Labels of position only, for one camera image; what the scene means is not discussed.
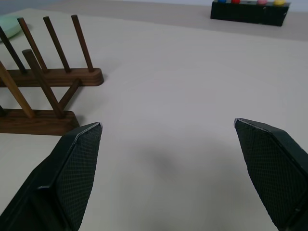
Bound green plate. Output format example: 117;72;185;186
0;15;24;43

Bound wooden dish rack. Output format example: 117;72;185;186
0;14;104;136

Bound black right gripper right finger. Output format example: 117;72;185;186
233;117;308;231

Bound black button box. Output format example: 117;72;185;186
210;0;292;27

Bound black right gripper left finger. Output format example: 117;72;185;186
0;122;103;231

